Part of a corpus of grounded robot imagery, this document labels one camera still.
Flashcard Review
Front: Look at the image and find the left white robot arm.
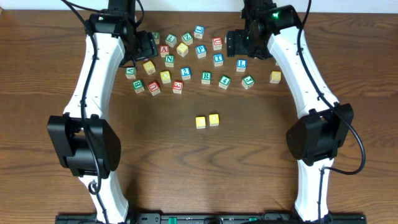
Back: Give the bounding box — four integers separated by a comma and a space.
47, 0, 158, 223

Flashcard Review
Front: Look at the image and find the green Z block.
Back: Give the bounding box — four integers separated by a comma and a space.
182, 32, 193, 45

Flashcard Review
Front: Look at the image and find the green j block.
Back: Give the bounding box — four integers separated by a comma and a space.
241, 75, 255, 90
152, 32, 160, 45

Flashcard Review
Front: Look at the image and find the green J block top left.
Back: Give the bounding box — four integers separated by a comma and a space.
152, 32, 160, 45

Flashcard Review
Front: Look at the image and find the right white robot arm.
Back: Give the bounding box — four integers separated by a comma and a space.
226, 1, 353, 222

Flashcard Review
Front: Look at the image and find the yellow o block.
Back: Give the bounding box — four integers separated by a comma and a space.
160, 70, 171, 84
209, 114, 220, 126

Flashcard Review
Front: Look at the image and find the red A block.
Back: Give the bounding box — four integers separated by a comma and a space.
159, 45, 170, 58

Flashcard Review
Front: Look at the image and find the blue T block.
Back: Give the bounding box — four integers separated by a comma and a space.
213, 54, 224, 67

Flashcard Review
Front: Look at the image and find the blue L block lower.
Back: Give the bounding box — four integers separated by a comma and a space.
236, 59, 247, 72

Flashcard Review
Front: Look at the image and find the green R block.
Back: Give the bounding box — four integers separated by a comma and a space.
201, 72, 211, 85

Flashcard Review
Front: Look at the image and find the yellow S block lower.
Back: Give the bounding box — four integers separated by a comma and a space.
143, 60, 156, 75

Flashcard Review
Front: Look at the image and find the blue P block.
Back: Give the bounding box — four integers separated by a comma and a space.
195, 45, 207, 58

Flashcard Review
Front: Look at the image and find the blue l block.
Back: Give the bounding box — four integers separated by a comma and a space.
194, 26, 205, 39
236, 59, 247, 72

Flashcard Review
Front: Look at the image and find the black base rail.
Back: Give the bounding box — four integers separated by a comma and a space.
55, 212, 367, 224

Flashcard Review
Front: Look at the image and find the yellow C block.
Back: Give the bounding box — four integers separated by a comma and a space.
195, 116, 206, 129

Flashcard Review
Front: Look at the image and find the yellow s block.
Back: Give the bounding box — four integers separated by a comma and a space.
177, 42, 189, 57
143, 60, 156, 75

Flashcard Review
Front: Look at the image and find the blue 2 block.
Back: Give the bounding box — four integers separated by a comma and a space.
180, 67, 192, 80

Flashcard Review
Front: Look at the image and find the green B block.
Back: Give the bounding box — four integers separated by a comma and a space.
132, 80, 145, 93

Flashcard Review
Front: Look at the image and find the green N block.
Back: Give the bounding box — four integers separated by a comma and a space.
165, 55, 175, 67

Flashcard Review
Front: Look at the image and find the red U block lower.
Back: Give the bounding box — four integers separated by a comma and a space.
148, 81, 160, 96

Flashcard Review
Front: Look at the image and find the green 4 block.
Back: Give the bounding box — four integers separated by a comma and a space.
218, 75, 231, 90

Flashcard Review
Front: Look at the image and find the green V block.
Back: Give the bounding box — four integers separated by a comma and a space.
125, 67, 137, 79

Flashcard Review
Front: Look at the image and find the green J block right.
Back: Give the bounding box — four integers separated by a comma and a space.
241, 75, 255, 90

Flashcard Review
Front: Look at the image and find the yellow S block upper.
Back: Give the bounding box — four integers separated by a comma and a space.
177, 42, 189, 57

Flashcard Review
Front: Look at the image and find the green 7 block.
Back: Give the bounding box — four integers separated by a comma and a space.
165, 34, 177, 47

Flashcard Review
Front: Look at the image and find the blue L block top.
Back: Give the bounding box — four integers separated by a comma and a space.
194, 26, 205, 39

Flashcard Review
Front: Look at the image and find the yellow G block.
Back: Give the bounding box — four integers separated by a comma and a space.
270, 71, 282, 84

